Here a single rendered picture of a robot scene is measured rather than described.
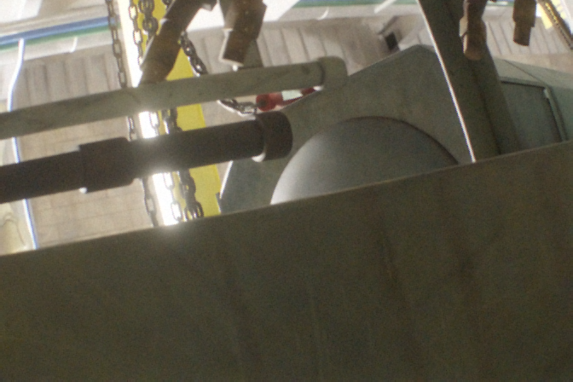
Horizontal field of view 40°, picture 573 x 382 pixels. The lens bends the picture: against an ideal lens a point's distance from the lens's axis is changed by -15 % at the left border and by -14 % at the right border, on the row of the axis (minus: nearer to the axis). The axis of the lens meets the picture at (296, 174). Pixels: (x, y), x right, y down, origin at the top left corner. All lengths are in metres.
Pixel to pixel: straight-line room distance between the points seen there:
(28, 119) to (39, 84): 10.53
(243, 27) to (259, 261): 0.43
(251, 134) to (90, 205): 9.95
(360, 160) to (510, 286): 0.79
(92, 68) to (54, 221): 2.17
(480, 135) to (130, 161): 0.36
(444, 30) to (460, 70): 0.05
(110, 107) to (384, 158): 0.50
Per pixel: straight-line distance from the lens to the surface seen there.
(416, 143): 1.05
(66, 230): 10.56
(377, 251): 0.27
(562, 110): 1.25
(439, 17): 0.93
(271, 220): 0.26
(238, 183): 1.24
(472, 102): 0.91
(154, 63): 0.66
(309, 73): 0.71
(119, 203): 10.84
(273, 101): 1.16
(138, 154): 0.75
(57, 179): 0.72
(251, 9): 0.67
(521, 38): 0.87
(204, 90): 0.67
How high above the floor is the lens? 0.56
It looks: 9 degrees up
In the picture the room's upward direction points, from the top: 16 degrees counter-clockwise
